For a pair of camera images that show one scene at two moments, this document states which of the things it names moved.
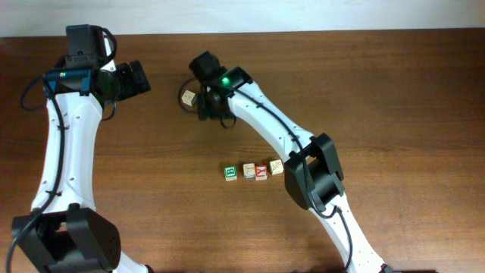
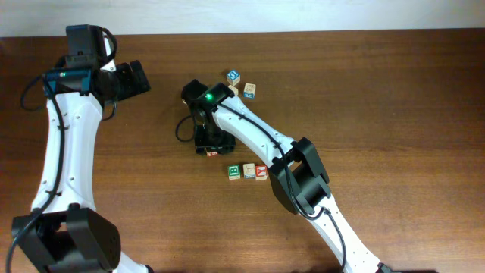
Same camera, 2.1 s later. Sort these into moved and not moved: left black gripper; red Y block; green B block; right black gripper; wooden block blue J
Moved: green B block; right black gripper
Not moved: left black gripper; wooden block blue J; red Y block
